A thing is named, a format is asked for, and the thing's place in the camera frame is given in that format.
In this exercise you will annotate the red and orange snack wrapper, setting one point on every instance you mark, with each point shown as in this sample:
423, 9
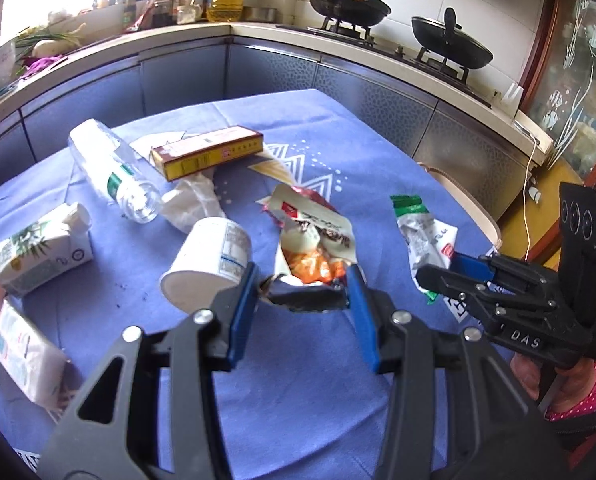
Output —
313, 245

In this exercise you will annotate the gas stove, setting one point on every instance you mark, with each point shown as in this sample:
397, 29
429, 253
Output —
392, 50

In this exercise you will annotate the clear plastic bottle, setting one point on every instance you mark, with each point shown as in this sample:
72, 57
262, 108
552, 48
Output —
113, 175

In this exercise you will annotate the white paper scrap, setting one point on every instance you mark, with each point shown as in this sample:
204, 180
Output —
148, 144

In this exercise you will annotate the white paper cup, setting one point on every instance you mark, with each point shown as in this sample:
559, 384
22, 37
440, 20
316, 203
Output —
208, 255

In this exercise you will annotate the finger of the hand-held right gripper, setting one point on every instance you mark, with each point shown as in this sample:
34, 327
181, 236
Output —
470, 264
447, 285

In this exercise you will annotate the kitchen counter cabinet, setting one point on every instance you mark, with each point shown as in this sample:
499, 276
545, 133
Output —
278, 70

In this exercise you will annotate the phone on charger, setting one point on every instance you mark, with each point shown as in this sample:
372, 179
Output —
526, 126

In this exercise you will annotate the blue tablecloth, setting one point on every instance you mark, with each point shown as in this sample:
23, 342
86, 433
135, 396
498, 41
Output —
303, 410

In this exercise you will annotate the crumpled white plastic bag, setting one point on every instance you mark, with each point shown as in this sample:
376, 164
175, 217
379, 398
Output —
193, 200

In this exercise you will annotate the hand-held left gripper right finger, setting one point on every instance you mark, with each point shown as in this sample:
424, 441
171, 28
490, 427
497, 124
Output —
360, 310

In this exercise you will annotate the white and green drink carton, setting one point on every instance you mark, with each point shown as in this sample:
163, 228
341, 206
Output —
38, 255

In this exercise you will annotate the beige plastic basket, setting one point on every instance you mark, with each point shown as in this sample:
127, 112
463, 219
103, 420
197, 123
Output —
477, 210

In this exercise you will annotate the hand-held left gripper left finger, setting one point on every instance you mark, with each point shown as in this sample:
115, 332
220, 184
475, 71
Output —
240, 305

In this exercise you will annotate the person's right forearm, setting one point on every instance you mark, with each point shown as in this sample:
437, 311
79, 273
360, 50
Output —
595, 396

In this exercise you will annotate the decorated glass cabinet door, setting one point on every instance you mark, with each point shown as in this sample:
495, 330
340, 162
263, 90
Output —
577, 70

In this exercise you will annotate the green scallions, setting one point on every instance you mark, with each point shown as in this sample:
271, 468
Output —
48, 38

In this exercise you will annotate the white plastic holder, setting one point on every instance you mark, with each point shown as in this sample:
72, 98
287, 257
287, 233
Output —
513, 100

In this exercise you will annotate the green and white wrapper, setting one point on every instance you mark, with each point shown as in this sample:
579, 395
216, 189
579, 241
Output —
420, 240

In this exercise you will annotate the purple cloth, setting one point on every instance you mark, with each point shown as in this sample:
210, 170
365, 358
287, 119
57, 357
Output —
40, 66

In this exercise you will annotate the yellow and red carton box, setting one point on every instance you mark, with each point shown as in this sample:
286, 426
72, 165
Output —
203, 155

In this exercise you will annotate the black pot with lid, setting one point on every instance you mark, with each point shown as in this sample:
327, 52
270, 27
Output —
452, 42

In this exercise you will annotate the person's right hand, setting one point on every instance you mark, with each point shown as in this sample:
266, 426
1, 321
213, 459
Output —
525, 377

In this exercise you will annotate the white tissue pack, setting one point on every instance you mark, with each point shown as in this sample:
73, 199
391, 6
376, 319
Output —
23, 355

